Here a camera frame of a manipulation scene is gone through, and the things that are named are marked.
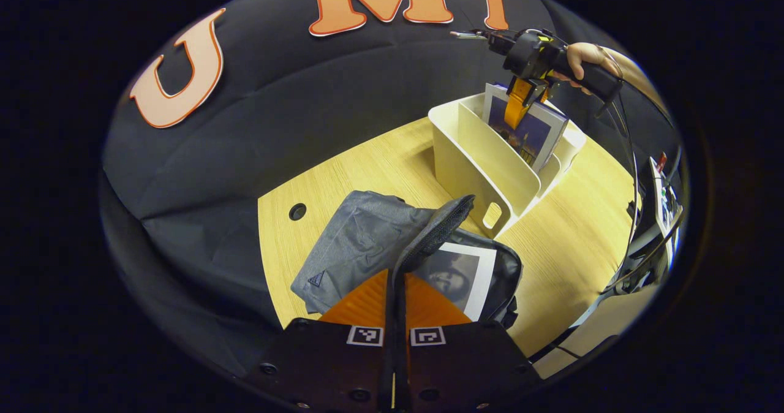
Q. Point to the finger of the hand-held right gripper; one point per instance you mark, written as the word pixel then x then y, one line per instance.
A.
pixel 517 103

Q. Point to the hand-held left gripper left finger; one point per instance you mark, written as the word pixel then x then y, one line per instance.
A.
pixel 324 364

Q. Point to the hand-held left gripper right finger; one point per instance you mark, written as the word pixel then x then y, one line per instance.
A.
pixel 465 364

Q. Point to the blue cover book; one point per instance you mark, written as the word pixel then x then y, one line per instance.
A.
pixel 542 134

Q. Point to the white bookshelf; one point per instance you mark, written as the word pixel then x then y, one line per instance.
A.
pixel 484 162

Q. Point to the portrait cover book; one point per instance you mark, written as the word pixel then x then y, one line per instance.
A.
pixel 465 278

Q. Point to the grey schoolbag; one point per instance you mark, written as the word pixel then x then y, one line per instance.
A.
pixel 361 241

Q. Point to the small red object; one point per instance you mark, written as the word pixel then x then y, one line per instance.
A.
pixel 661 160

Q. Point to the cluttered white side desk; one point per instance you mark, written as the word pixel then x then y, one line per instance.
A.
pixel 667 198

